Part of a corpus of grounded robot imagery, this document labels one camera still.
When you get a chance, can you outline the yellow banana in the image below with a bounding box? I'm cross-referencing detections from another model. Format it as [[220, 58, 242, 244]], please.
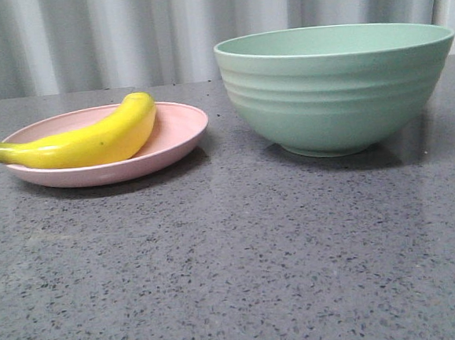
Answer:
[[0, 92, 156, 169]]

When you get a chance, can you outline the pink plate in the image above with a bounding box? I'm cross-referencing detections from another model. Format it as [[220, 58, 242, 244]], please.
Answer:
[[6, 101, 209, 188]]

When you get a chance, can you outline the green ribbed bowl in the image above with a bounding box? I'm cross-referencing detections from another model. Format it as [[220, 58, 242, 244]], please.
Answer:
[[214, 23, 454, 157]]

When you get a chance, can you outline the white pleated curtain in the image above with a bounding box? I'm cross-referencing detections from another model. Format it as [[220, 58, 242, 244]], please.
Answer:
[[0, 0, 455, 99]]

